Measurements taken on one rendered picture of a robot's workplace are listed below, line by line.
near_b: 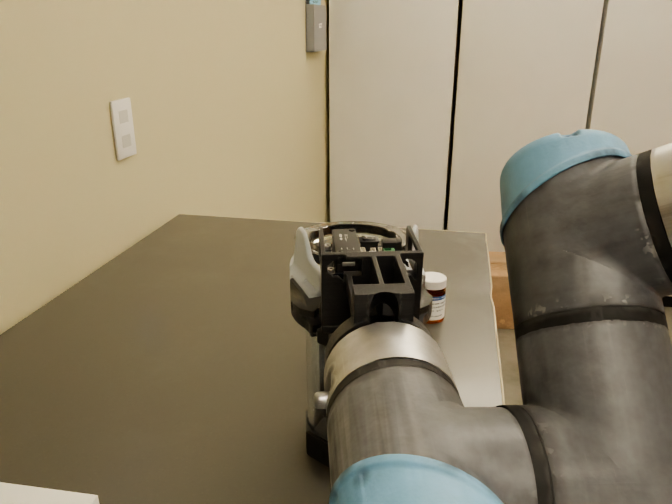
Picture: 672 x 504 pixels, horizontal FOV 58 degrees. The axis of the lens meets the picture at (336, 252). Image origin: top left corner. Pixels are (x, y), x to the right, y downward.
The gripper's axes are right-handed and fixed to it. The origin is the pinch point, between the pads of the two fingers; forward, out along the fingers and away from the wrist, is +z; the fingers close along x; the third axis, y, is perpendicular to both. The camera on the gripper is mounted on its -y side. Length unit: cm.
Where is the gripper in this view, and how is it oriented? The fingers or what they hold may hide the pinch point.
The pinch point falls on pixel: (353, 263)
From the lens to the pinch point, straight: 56.4
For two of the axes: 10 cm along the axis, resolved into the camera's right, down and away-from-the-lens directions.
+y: 0.0, -9.2, -4.0
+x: -10.0, 0.2, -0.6
